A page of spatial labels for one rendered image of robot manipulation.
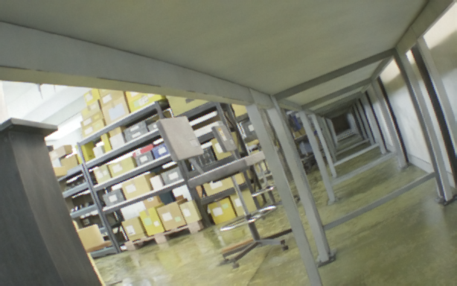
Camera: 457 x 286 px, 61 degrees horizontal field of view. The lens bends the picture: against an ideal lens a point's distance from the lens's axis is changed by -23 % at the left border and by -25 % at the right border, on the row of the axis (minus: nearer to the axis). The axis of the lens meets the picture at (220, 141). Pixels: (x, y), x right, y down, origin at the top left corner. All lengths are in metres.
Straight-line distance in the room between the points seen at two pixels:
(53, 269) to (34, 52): 0.42
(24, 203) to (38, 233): 0.06
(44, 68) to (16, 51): 0.06
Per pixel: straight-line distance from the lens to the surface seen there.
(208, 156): 6.41
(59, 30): 0.59
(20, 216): 0.82
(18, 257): 0.84
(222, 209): 6.49
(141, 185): 6.75
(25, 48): 0.51
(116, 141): 6.86
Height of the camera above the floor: 0.64
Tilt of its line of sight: 3 degrees up
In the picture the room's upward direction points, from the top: 22 degrees counter-clockwise
